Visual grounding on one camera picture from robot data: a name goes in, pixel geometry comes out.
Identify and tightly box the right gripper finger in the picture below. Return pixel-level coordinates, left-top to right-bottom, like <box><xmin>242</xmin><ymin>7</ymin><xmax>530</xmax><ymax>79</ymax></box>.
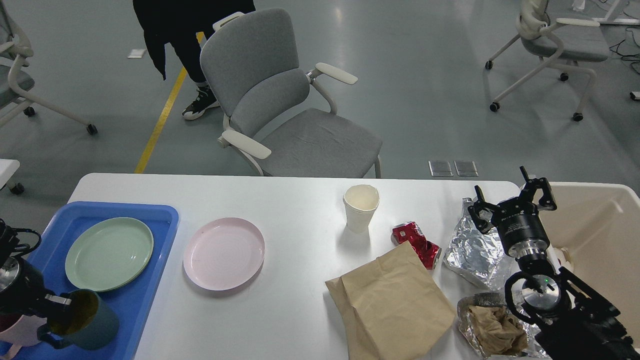
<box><xmin>468</xmin><ymin>186</ymin><xmax>497</xmax><ymax>235</ymax></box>
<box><xmin>519</xmin><ymin>166</ymin><xmax>558</xmax><ymax>211</ymax></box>

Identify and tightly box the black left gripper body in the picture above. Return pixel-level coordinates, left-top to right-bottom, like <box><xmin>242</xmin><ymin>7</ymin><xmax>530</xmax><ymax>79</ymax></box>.
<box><xmin>0</xmin><ymin>257</ymin><xmax>55</xmax><ymax>317</ymax></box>

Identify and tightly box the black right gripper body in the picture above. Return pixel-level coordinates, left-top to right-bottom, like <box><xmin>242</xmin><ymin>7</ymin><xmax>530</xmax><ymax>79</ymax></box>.
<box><xmin>491</xmin><ymin>198</ymin><xmax>550</xmax><ymax>258</ymax></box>

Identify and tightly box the dark teal mug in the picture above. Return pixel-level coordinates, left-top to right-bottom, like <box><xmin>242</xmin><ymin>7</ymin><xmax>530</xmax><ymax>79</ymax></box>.
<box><xmin>36</xmin><ymin>289</ymin><xmax>120</xmax><ymax>350</ymax></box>

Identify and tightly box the pink plate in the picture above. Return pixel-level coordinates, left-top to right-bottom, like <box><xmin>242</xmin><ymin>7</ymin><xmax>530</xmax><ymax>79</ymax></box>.
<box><xmin>183</xmin><ymin>218</ymin><xmax>266</xmax><ymax>291</ymax></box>

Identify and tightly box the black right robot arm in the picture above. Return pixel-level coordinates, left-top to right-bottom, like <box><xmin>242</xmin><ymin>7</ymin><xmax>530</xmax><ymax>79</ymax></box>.
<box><xmin>467</xmin><ymin>166</ymin><xmax>639</xmax><ymax>360</ymax></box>

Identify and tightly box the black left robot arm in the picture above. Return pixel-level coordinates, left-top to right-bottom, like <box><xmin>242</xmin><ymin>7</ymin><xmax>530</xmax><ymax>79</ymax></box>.
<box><xmin>0</xmin><ymin>219</ymin><xmax>72</xmax><ymax>318</ymax></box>

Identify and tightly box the pink mug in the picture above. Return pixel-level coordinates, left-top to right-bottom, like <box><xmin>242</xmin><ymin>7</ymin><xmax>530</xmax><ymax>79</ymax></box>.
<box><xmin>0</xmin><ymin>314</ymin><xmax>47</xmax><ymax>360</ymax></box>

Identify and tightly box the crumpled aluminium foil sheet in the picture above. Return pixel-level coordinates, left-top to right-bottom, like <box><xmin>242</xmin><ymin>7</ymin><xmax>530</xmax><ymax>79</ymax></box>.
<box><xmin>443</xmin><ymin>197</ymin><xmax>514</xmax><ymax>292</ymax></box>

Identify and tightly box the floor outlet plate right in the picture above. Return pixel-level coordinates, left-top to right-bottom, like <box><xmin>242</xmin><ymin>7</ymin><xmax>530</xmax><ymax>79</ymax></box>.
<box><xmin>454</xmin><ymin>161</ymin><xmax>479</xmax><ymax>177</ymax></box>

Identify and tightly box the floor outlet plate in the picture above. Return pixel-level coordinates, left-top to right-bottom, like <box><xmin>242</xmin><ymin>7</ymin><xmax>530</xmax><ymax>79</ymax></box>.
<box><xmin>454</xmin><ymin>161</ymin><xmax>479</xmax><ymax>177</ymax></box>
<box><xmin>428</xmin><ymin>161</ymin><xmax>454</xmax><ymax>177</ymax></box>

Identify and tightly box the beige plastic bin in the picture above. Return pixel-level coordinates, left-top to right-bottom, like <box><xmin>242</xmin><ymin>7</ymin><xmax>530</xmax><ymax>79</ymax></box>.
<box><xmin>520</xmin><ymin>182</ymin><xmax>640</xmax><ymax>346</ymax></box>

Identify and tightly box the floor outlet plate left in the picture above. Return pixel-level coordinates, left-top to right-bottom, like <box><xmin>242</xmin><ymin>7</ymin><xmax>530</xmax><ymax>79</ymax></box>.
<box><xmin>428</xmin><ymin>161</ymin><xmax>454</xmax><ymax>177</ymax></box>

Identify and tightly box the green plate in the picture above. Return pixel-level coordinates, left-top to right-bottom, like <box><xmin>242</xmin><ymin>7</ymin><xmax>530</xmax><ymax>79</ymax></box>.
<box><xmin>64</xmin><ymin>217</ymin><xmax>154</xmax><ymax>292</ymax></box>

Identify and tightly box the crushed red can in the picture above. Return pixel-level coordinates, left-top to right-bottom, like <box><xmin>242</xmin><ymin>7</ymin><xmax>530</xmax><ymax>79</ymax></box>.
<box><xmin>391</xmin><ymin>221</ymin><xmax>442</xmax><ymax>271</ymax></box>

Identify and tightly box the blue plastic tray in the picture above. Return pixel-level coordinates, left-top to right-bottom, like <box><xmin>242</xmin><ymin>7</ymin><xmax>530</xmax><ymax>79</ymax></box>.
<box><xmin>15</xmin><ymin>202</ymin><xmax>179</xmax><ymax>360</ymax></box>

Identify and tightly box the foil with brown napkin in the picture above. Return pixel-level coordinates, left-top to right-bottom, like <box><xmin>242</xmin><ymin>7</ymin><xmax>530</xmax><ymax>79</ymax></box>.
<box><xmin>456</xmin><ymin>292</ymin><xmax>550</xmax><ymax>360</ymax></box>

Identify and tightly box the white paper cup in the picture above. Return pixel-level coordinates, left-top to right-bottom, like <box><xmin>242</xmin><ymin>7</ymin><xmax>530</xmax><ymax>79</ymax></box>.
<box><xmin>342</xmin><ymin>184</ymin><xmax>380</xmax><ymax>233</ymax></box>

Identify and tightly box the brown paper bag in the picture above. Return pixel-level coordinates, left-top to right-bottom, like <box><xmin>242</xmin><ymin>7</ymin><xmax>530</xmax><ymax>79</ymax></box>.
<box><xmin>326</xmin><ymin>243</ymin><xmax>456</xmax><ymax>360</ymax></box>

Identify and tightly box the white chair right background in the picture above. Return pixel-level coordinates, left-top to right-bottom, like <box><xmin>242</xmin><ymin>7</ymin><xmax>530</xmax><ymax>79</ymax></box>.
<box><xmin>484</xmin><ymin>0</ymin><xmax>610</xmax><ymax>122</ymax></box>

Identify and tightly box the white chair background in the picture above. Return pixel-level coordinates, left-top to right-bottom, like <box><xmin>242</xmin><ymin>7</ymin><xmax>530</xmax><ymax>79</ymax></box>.
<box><xmin>0</xmin><ymin>2</ymin><xmax>98</xmax><ymax>136</ymax></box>
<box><xmin>484</xmin><ymin>0</ymin><xmax>610</xmax><ymax>122</ymax></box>

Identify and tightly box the white chair left background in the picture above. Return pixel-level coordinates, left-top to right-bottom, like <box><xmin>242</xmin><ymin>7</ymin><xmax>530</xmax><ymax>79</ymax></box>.
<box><xmin>0</xmin><ymin>2</ymin><xmax>98</xmax><ymax>136</ymax></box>

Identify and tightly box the grey office chair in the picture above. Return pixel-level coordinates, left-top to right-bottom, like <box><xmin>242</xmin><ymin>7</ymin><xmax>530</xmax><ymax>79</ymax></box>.
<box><xmin>200</xmin><ymin>7</ymin><xmax>383</xmax><ymax>179</ymax></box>

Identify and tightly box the person in black clothes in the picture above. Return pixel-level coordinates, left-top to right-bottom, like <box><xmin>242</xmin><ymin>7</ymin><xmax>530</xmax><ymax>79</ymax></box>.
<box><xmin>132</xmin><ymin>0</ymin><xmax>256</xmax><ymax>121</ymax></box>

